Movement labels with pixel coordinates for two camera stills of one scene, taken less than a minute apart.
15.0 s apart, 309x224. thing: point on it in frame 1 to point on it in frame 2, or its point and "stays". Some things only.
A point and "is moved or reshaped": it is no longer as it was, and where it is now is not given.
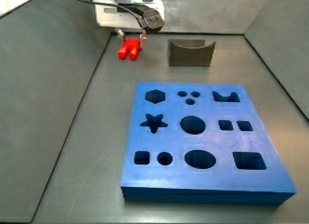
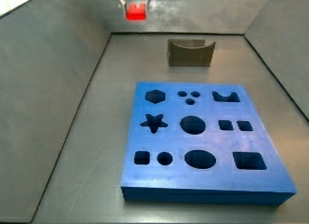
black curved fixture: x=190 y=52 stays
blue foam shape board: x=200 y=147 stays
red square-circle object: x=130 y=47 is moved or reshaped
